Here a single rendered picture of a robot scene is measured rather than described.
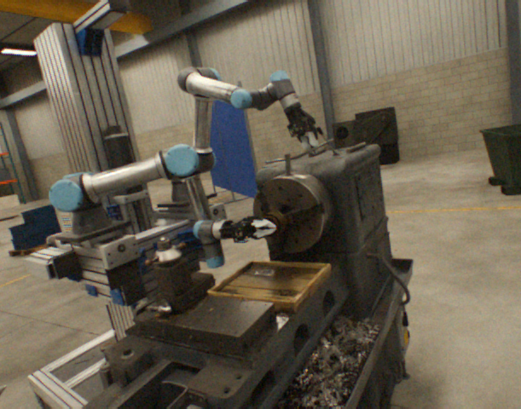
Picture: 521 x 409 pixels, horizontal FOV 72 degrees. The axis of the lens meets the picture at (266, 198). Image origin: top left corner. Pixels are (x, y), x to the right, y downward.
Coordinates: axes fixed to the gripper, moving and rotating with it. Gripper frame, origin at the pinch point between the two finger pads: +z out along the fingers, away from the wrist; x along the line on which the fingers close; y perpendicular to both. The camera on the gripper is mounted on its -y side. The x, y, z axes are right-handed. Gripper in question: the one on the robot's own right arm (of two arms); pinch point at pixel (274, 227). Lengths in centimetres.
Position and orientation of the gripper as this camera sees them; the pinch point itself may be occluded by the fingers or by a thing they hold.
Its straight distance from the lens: 128.5
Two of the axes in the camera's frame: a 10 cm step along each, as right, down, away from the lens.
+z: 8.3, -0.5, -5.5
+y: -5.3, 2.5, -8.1
